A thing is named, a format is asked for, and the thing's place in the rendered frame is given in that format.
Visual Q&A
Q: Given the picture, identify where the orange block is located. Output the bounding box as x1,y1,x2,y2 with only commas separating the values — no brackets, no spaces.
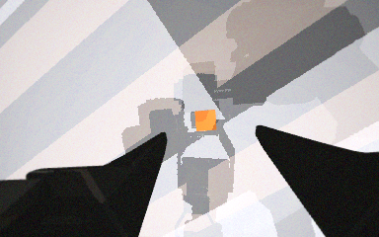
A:
195,110,216,131

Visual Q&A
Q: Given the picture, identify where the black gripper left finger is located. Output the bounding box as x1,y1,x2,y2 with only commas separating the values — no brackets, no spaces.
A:
25,132,167,237

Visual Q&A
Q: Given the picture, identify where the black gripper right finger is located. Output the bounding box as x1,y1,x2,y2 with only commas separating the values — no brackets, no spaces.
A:
256,125,379,237

